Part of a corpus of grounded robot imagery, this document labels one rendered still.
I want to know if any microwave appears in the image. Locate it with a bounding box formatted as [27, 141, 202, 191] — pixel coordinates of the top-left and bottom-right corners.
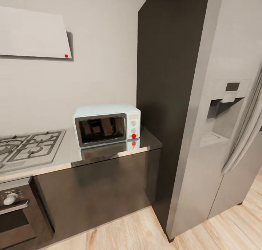
[73, 103, 141, 148]

